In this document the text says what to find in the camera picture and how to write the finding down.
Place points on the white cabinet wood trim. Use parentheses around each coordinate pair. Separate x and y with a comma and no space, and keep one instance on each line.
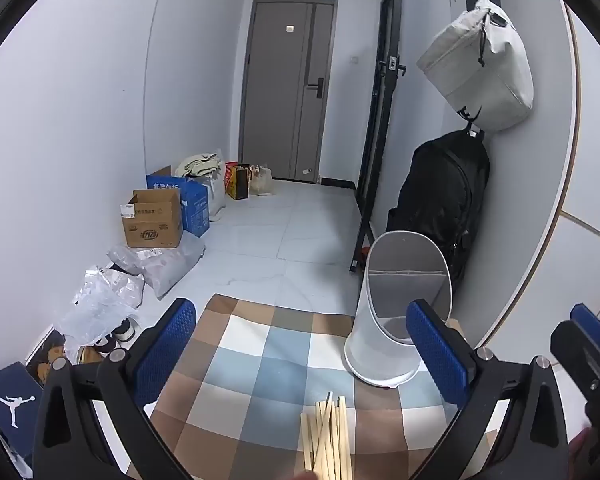
(590,160)

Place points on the black white sneaker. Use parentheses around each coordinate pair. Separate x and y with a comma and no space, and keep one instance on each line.
(103,344)
(126,331)

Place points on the grey divided utensil holder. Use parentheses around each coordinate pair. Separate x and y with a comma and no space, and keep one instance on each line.
(380,320)

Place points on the grey entrance door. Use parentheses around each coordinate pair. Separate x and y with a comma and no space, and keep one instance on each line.
(275,85)

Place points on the grey plastic parcel bag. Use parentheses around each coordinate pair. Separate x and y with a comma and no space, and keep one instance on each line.
(170,267)

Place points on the black metal rack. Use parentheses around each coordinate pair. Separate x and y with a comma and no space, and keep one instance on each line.
(380,110)

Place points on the white plastic bag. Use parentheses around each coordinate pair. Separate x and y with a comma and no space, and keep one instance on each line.
(215,195)

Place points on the pile of wooden chopsticks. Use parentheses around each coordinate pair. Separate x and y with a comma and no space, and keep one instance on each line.
(325,435)

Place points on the translucent plastic bag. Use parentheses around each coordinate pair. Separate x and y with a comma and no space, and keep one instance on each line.
(261,181)

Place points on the light grey shoulder bag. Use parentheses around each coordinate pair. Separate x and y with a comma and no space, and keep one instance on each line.
(480,70)

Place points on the beige cloth pile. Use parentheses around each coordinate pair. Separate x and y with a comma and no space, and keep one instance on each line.
(197,165)

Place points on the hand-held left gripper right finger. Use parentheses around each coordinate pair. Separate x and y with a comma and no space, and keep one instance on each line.
(437,355)

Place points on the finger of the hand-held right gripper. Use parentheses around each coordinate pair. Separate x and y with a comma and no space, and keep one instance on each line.
(590,320)
(580,355)

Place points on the blue cardboard box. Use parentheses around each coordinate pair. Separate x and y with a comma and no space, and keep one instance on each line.
(197,212)

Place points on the black backpack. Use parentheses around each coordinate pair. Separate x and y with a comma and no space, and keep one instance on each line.
(440,195)

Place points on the brown cardboard box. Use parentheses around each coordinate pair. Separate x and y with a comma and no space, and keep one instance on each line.
(152,222)

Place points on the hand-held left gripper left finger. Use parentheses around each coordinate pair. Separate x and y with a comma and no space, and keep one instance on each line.
(165,350)

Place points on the navy shoe box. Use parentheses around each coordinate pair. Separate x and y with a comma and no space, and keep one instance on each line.
(10,390)

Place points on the red snack bag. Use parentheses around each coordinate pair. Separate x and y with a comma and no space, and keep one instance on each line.
(230,170)

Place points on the checked tablecloth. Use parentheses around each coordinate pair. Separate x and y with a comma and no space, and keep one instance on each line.
(260,360)

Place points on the crumpled clear plastic bag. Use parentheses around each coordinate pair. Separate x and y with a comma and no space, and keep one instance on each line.
(105,295)

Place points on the dark printed box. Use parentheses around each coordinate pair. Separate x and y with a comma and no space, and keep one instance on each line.
(42,347)

